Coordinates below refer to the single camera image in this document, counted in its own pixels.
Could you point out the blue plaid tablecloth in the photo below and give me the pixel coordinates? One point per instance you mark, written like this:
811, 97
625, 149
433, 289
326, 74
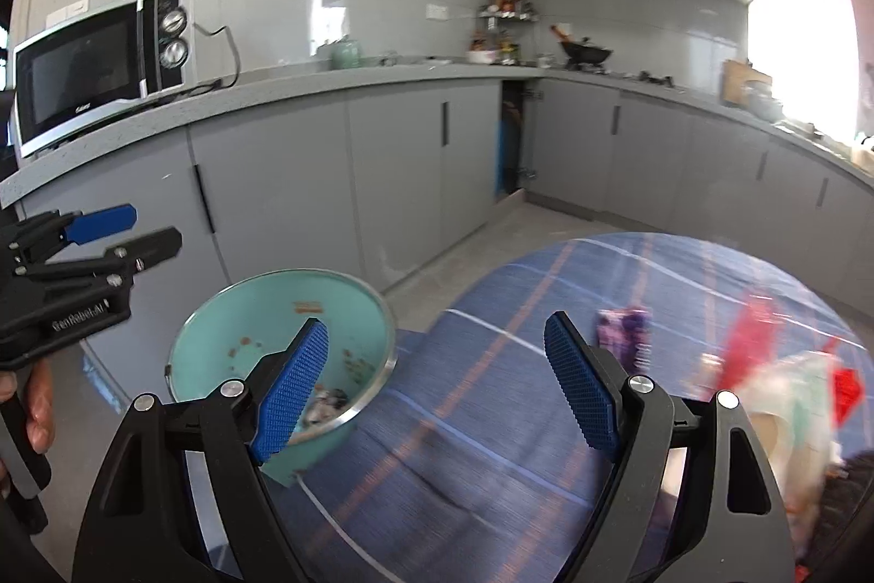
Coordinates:
478, 419

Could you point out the grey kitchen base cabinets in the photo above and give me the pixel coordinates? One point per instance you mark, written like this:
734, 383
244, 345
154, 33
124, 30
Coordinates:
287, 180

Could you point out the silver black microwave oven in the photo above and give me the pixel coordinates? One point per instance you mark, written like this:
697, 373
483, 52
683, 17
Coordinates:
75, 71

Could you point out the pink red plastic bag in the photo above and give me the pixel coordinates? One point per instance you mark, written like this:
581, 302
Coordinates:
748, 344

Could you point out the purple snack wrapper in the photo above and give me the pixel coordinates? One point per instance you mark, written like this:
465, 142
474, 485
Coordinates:
625, 334

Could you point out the person's left hand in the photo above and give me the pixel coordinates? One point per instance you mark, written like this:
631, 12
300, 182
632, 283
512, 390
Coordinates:
41, 412

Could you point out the dark cloth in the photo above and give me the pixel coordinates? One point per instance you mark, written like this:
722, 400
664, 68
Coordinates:
850, 508

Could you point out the white plastic bag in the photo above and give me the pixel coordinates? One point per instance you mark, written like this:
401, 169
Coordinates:
785, 412

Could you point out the white bowl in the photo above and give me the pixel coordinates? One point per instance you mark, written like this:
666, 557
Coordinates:
481, 56

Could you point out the crumpled grey wrapper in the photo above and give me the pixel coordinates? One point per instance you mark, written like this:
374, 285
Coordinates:
331, 405

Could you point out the red foam net sleeve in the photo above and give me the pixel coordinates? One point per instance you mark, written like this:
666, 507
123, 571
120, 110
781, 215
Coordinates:
847, 388

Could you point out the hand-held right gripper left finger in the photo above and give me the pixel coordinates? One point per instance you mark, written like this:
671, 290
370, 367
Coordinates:
290, 392

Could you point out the white wall socket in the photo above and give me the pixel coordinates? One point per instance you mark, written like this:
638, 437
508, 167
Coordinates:
437, 12

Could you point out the blue gas cylinder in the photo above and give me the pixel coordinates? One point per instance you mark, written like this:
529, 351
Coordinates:
506, 153

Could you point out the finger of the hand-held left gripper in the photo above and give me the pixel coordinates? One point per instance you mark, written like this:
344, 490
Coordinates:
102, 222
150, 247

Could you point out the wooden cutting board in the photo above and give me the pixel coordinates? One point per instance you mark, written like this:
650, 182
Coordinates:
741, 81

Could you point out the green ceramic teapot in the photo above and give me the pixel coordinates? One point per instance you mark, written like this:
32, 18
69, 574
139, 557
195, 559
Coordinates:
346, 54

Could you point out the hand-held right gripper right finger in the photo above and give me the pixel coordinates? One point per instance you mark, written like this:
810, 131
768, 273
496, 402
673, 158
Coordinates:
580, 385

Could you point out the bright window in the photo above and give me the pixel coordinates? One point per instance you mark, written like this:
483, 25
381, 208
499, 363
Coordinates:
806, 43

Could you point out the white wall switch plate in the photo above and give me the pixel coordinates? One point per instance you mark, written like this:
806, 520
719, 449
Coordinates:
67, 13

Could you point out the gas stove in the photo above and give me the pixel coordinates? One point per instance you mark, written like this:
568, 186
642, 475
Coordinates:
642, 76

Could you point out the metal spice rack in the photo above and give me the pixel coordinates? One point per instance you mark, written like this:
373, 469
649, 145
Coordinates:
509, 16

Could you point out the black wok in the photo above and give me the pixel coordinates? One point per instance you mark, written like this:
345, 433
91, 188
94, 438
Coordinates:
586, 54

